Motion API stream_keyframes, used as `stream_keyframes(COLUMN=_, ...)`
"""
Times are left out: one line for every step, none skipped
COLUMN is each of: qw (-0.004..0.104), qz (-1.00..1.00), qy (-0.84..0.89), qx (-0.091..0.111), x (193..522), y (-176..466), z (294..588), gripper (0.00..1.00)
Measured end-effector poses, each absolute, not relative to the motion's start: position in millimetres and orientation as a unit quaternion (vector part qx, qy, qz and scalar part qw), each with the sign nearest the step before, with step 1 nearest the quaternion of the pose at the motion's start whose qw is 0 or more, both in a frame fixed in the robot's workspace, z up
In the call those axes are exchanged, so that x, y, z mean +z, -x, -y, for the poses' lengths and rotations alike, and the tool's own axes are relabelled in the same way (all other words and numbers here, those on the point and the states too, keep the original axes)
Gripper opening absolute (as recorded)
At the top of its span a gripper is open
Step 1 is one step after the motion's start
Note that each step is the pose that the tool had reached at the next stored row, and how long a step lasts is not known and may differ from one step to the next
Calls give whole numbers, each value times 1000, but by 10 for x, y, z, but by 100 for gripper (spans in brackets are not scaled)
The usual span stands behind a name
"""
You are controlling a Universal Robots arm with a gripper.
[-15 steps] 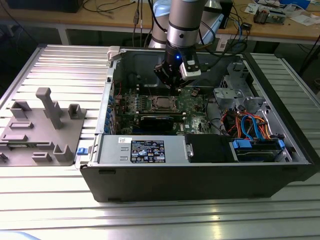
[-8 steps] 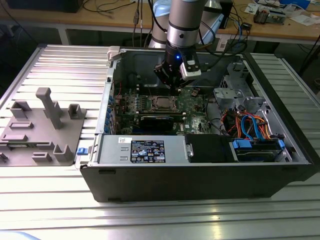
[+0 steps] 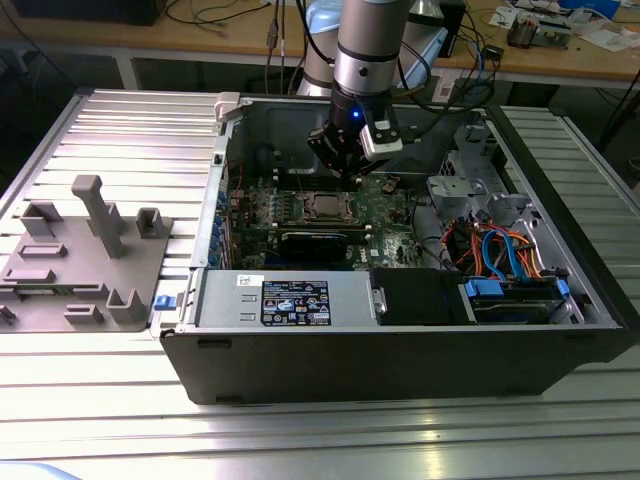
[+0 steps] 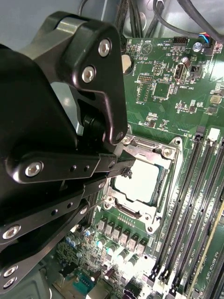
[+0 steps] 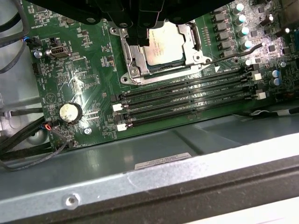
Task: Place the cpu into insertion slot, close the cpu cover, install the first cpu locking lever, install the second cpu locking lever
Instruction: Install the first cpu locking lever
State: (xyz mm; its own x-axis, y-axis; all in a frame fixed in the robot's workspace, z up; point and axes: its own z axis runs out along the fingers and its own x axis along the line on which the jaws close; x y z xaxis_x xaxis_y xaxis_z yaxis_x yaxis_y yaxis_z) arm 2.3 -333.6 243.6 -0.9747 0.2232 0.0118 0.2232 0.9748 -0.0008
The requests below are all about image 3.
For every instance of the blue box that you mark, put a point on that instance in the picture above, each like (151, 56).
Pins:
(590, 4)

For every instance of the white papers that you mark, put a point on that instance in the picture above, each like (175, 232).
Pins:
(607, 40)

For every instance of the silver-topped CPU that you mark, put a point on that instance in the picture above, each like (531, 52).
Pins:
(327, 204)

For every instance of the wooden desk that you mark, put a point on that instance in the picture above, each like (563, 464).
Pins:
(200, 35)

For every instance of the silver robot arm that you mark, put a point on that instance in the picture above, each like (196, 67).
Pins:
(367, 60)

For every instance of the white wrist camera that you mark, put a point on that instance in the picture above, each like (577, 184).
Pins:
(382, 145)

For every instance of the white label sheet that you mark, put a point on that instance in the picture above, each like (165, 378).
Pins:
(444, 89)

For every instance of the grey plastic latch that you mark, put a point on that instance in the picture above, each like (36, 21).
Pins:
(227, 102)

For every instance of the green circuit board device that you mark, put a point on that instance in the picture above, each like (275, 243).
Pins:
(554, 35)

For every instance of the round coin battery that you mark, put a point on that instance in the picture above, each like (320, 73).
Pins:
(389, 186)

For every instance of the green motherboard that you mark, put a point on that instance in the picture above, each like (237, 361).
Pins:
(390, 245)

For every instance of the black graphics card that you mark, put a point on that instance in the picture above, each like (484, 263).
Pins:
(312, 247)

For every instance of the pale blue teach pendant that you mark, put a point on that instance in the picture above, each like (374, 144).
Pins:
(432, 47)

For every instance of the copper heatsink cooler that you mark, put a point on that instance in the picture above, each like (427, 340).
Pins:
(522, 32)

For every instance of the metal disk bay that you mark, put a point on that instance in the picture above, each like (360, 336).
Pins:
(455, 186)

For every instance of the black monitor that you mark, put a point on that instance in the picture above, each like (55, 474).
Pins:
(85, 10)

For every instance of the metal locking lever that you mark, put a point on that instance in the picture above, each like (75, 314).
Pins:
(300, 184)

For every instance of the black upright box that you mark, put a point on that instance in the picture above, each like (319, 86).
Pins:
(452, 30)

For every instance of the CPU socket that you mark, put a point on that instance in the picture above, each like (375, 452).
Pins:
(301, 219)

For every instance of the black PC case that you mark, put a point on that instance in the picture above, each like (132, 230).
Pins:
(350, 365)

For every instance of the grey parts rack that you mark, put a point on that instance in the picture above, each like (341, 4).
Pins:
(75, 270)

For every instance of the blue plastic latch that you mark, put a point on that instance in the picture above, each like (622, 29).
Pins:
(164, 303)

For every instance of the hard disk in blue carrier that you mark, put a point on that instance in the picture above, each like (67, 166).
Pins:
(510, 312)

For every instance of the silver power supply unit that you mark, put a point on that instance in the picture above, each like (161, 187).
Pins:
(220, 300)

